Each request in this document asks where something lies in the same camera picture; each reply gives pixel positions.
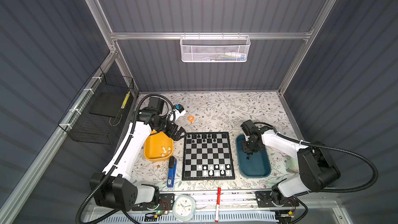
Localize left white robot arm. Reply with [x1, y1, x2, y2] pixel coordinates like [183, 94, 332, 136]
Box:
[75, 94, 186, 224]

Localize yellow plastic tray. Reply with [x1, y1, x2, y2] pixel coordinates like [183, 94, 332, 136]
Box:
[144, 131, 174, 162]

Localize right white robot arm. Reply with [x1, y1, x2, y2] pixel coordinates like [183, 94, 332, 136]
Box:
[240, 120, 378, 206]

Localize black wire basket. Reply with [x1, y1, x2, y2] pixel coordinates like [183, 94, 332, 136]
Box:
[59, 69, 135, 145]

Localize small white clock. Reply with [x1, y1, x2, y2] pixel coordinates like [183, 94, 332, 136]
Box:
[172, 195, 196, 222]

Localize black white chessboard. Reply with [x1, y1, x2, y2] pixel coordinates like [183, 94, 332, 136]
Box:
[182, 132, 235, 181]

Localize pale green cup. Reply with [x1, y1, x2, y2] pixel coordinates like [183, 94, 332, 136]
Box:
[286, 158, 300, 173]

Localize teal plastic tray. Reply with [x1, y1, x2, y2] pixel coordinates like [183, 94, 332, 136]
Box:
[236, 134, 271, 178]

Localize blue stapler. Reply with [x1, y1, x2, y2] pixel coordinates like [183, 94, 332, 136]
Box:
[167, 156, 177, 188]

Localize red white marker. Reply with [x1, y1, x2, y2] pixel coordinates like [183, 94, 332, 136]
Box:
[215, 187, 221, 223]

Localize white wire basket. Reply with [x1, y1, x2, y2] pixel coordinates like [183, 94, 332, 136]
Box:
[179, 34, 251, 63]

